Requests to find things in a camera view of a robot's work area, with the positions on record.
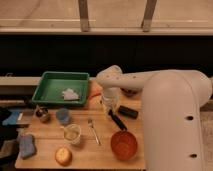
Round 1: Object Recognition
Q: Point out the orange carrot toy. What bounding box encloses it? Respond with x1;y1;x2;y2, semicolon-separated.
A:
88;92;101;99

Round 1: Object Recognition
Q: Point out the left metal window post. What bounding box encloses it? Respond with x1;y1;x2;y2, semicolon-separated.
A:
78;0;90;32

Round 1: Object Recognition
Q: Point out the green plastic tray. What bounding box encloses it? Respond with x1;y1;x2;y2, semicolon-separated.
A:
32;71;89;107

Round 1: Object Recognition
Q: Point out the blue cloth at left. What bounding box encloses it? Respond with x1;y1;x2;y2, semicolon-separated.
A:
3;109;22;126

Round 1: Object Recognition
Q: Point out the black rectangular block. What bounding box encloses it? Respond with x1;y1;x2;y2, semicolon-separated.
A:
118;106;138;119

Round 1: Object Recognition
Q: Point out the round bread roll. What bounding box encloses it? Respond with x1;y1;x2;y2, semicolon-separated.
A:
55;147;72;166

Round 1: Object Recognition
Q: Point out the orange plastic bowl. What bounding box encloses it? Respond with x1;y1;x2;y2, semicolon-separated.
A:
110;131;138;161

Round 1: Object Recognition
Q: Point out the white crumpled cloth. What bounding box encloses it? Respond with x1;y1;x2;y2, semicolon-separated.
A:
62;89;79;100

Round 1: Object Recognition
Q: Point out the small metal pot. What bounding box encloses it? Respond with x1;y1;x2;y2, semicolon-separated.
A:
35;106;50;123

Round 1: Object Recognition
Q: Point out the blue sponge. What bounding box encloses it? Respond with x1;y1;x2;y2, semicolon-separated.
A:
19;134;37;159

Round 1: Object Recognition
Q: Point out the clear measuring cup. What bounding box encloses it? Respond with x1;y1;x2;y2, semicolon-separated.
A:
61;124;81;146

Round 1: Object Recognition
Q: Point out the dark purple bowl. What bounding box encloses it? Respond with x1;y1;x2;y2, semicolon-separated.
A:
121;88;141;97

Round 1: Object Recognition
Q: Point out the right metal window post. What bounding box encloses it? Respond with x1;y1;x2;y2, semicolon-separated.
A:
141;0;157;32

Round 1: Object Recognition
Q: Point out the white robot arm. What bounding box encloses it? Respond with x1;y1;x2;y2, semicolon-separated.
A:
96;65;213;171

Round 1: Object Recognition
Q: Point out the metal fork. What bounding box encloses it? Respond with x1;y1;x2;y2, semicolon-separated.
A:
88;118;101;146

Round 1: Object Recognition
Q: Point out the metal window post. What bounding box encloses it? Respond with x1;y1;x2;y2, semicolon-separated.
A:
78;0;90;32
141;0;157;32

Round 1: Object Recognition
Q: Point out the blue plastic cup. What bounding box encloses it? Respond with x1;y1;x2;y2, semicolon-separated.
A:
56;108;70;125

